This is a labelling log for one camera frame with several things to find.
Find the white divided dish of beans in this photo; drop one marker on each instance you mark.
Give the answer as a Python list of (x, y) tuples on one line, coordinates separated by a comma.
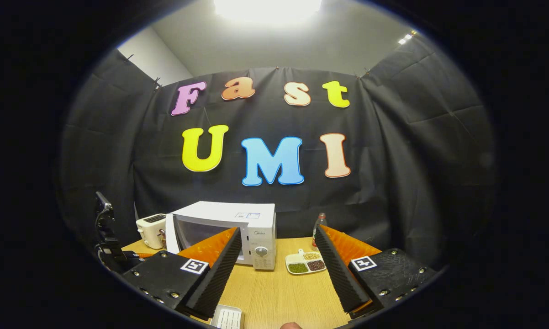
[(304, 264)]

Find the white toaster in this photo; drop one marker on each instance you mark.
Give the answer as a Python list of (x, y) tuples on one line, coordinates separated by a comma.
[(150, 230)]

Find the small ceiling light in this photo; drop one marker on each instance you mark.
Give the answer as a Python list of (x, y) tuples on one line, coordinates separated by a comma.
[(406, 38)]

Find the large ceiling light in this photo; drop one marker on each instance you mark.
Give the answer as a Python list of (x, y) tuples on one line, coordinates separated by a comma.
[(267, 9)]

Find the clear bottle with red label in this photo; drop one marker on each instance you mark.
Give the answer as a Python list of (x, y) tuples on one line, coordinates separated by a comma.
[(319, 224)]

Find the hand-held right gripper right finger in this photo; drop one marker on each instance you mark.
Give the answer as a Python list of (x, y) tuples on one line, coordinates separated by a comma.
[(338, 269)]

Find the white ribbed tray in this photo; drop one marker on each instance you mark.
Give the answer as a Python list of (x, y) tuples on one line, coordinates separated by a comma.
[(226, 317)]

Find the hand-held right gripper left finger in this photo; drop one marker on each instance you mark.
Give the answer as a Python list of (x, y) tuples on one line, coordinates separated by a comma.
[(219, 274)]

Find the black backdrop cloth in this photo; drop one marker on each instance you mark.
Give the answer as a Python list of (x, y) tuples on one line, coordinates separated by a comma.
[(393, 173)]

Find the small brown grinder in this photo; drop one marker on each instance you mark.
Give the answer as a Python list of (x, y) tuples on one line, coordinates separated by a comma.
[(161, 237)]

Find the white microwave oven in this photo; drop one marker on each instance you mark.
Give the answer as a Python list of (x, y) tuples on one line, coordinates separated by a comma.
[(256, 219)]

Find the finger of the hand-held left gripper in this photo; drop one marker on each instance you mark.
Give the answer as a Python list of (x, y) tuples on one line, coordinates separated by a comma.
[(142, 255)]

